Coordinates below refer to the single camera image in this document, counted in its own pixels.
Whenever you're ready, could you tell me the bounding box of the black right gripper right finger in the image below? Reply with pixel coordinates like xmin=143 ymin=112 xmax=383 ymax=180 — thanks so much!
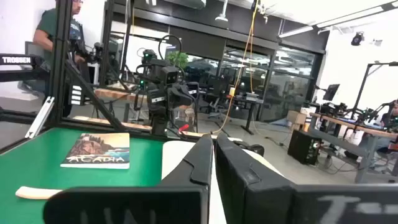
xmin=215 ymin=133 xmax=398 ymax=224

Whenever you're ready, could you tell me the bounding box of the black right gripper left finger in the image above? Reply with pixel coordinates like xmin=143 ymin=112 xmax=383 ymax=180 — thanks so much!
xmin=42 ymin=134 xmax=214 ymax=224

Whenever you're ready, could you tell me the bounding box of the beige plastic tray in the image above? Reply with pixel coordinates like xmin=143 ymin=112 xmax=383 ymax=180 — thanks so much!
xmin=160 ymin=139 xmax=284 ymax=224

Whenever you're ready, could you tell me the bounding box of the green leafy plant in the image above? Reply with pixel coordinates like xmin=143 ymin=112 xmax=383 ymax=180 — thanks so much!
xmin=166 ymin=51 xmax=190 ymax=70

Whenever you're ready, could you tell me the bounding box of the black computer tower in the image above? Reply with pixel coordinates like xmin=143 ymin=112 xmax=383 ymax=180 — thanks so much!
xmin=287 ymin=129 xmax=323 ymax=166

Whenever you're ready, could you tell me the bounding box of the black office desk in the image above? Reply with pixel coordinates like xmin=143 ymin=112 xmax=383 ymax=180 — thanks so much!
xmin=228 ymin=95 xmax=265 ymax=136

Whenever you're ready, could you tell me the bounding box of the brown cardboard box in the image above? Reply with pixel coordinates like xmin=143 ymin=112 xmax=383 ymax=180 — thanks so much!
xmin=286 ymin=110 xmax=308 ymax=126

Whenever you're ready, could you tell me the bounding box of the white pendant lamp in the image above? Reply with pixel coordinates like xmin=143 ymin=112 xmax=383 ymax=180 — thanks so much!
xmin=215 ymin=0 xmax=229 ymax=22

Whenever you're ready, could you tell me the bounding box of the wooden workbench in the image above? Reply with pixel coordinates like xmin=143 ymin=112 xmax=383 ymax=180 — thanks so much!
xmin=309 ymin=111 xmax=398 ymax=184

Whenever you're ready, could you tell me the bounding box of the black computer monitor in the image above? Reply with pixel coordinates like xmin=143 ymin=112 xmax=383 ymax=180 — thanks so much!
xmin=322 ymin=83 xmax=341 ymax=102

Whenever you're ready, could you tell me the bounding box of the person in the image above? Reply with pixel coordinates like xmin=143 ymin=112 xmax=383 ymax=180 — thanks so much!
xmin=18 ymin=0 xmax=94 ymax=97
xmin=377 ymin=99 xmax=398 ymax=150

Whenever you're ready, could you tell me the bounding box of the black Trossen labelled bar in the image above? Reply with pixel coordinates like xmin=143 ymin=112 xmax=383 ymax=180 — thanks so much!
xmin=0 ymin=53 xmax=47 ymax=82

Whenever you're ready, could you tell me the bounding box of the black spot lamp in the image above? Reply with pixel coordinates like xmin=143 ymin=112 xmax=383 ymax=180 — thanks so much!
xmin=351 ymin=31 xmax=365 ymax=47

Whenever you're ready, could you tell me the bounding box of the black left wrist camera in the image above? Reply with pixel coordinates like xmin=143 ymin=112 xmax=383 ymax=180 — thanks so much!
xmin=160 ymin=65 xmax=180 ymax=85

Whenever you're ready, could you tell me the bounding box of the spoon with wooden handle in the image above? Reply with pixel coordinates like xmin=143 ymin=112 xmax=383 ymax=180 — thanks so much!
xmin=14 ymin=185 xmax=63 ymax=200

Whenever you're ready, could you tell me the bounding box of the yellow hanging cable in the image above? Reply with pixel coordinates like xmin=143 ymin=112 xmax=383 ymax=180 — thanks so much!
xmin=201 ymin=0 xmax=261 ymax=136

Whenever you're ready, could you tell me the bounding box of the black aluminium rig frame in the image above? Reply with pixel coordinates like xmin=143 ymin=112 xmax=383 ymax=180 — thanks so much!
xmin=0 ymin=0 xmax=200 ymax=147

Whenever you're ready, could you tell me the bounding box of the silver aluminium rail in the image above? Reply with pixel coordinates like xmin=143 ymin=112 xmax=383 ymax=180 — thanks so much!
xmin=24 ymin=96 xmax=55 ymax=139

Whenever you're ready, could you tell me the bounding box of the black metal stand frame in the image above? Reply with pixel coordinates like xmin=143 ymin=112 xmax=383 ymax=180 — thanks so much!
xmin=353 ymin=61 xmax=398 ymax=119

